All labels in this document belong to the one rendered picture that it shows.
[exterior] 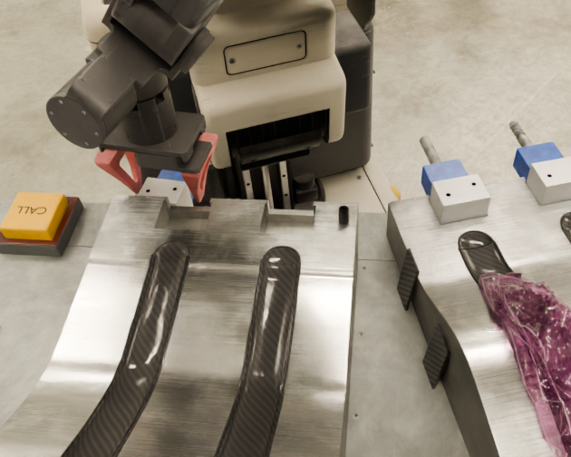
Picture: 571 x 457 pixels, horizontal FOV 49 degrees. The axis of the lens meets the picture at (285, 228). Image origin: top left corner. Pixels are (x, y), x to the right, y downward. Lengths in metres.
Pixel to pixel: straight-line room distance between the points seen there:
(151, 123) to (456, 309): 0.34
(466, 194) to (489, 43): 1.88
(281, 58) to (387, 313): 0.45
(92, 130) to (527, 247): 0.43
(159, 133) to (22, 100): 1.92
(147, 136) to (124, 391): 0.26
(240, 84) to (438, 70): 1.48
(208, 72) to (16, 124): 1.57
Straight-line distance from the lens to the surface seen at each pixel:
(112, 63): 0.59
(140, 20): 0.57
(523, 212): 0.70
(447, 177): 0.71
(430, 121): 2.15
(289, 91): 0.95
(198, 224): 0.68
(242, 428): 0.51
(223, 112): 0.94
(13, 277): 0.80
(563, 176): 0.71
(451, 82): 2.32
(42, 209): 0.80
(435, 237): 0.67
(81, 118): 0.58
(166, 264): 0.63
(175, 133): 0.68
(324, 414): 0.51
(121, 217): 0.68
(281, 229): 0.66
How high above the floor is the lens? 1.36
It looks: 49 degrees down
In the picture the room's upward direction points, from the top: 7 degrees counter-clockwise
